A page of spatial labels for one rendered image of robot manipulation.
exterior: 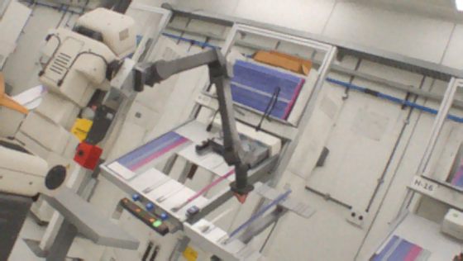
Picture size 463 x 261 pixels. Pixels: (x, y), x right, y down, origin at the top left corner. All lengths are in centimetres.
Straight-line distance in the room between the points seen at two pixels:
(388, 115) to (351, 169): 55
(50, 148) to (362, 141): 283
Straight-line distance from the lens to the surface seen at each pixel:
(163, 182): 236
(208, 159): 249
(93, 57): 161
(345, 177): 388
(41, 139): 171
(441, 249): 205
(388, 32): 428
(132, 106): 355
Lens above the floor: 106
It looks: 3 degrees up
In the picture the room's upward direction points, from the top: 26 degrees clockwise
